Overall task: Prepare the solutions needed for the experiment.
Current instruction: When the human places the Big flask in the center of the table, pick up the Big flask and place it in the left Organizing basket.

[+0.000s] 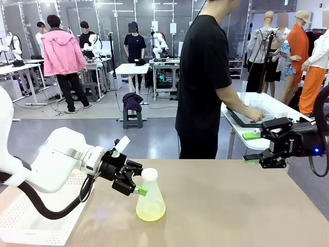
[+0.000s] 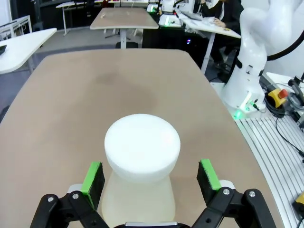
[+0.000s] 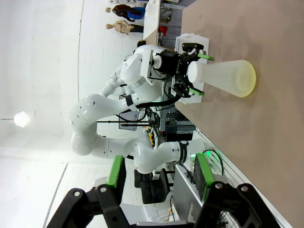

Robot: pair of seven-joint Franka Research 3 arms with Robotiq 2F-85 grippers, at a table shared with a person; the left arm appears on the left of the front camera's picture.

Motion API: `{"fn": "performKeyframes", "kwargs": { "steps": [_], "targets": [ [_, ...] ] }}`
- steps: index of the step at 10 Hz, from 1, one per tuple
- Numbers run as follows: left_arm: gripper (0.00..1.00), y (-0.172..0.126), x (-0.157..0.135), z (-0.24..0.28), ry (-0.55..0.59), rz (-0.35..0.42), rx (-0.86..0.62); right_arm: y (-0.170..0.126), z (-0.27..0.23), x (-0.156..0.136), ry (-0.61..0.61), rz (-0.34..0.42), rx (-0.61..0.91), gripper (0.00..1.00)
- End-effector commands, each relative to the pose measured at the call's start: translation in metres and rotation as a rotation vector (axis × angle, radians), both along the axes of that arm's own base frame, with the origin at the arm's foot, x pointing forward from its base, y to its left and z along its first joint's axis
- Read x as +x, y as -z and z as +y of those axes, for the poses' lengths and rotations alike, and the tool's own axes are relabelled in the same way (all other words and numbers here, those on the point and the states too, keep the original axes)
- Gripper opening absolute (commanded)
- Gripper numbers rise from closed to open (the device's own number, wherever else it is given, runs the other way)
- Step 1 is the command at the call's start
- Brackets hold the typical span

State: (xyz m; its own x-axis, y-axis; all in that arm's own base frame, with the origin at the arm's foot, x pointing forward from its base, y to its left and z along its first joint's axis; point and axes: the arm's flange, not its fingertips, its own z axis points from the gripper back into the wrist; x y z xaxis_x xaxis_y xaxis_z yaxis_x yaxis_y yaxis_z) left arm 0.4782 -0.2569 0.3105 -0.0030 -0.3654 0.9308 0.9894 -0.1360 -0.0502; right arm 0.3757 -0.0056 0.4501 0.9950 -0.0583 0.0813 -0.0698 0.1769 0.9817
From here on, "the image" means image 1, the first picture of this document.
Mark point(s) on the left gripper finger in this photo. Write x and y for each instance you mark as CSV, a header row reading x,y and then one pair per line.
x,y
133,168
126,186

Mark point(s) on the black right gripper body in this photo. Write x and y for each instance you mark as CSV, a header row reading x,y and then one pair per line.
x,y
303,144

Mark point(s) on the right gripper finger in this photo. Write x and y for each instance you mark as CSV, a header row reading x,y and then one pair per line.
x,y
275,127
272,159

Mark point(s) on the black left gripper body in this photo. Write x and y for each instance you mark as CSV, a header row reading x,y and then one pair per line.
x,y
113,167

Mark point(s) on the white perforated plastic basket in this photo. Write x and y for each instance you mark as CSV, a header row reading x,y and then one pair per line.
x,y
38,231
268,114

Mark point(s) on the white round lid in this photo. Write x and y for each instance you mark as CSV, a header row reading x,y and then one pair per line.
x,y
149,173

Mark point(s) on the clear plastic beaker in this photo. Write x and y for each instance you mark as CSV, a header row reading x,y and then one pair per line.
x,y
255,103

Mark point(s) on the translucent white Erlenmeyer flask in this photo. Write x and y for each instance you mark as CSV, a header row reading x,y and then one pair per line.
x,y
151,205

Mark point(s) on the clear graduated cylinder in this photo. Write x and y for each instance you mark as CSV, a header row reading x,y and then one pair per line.
x,y
243,90

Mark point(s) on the person's right forearm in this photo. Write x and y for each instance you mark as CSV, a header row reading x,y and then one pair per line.
x,y
236,103

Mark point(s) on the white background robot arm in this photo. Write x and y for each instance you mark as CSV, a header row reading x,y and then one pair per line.
x,y
159,46
14,46
93,46

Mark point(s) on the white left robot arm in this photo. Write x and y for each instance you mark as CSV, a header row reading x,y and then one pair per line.
x,y
59,159

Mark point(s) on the person's right hand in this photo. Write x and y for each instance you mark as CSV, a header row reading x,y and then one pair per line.
x,y
254,115

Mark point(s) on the black tray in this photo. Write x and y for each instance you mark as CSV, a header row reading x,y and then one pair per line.
x,y
239,121

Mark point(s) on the white side table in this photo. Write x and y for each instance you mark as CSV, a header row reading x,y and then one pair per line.
x,y
232,126

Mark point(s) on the grey step stool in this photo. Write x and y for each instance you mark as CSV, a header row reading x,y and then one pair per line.
x,y
132,119
90,91

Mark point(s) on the mannequin in orange trousers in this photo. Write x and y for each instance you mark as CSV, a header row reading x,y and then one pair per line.
x,y
312,85

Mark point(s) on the mannequin in blue floral dress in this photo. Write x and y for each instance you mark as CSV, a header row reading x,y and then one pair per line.
x,y
288,64

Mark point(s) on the purple cloth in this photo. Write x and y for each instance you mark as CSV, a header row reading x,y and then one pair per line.
x,y
132,101

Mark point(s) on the black tripod stand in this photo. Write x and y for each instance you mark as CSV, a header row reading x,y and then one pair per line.
x,y
266,59

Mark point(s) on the shoe rack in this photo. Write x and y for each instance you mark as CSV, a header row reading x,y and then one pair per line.
x,y
236,68

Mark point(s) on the mannequin in orange robe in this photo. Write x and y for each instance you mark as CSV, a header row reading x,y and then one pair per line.
x,y
298,51

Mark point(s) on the mannequin in grey shirt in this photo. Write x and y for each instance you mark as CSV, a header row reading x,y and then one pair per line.
x,y
259,43

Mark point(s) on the person in black t-shirt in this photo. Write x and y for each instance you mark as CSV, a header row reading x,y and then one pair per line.
x,y
203,77

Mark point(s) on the computer tower with lights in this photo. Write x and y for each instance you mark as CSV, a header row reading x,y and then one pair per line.
x,y
163,78

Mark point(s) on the white standing desk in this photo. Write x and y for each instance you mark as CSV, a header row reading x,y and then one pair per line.
x,y
131,69

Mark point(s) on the black cap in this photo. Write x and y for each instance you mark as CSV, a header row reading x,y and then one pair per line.
x,y
140,62

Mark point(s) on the black pole stand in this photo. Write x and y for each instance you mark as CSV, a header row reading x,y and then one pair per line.
x,y
111,54

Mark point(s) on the person in black cap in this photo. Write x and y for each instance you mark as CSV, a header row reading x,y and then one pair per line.
x,y
135,46

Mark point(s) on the person in pink jacket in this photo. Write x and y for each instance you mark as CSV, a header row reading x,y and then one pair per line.
x,y
61,54

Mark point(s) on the person in black shirt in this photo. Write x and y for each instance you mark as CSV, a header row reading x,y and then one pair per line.
x,y
86,38

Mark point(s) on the white long desk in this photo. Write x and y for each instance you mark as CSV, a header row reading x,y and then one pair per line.
x,y
18,69

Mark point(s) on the person in white shirt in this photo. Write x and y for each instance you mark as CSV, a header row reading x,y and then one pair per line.
x,y
39,38

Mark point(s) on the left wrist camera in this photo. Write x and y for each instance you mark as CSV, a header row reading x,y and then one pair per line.
x,y
123,142

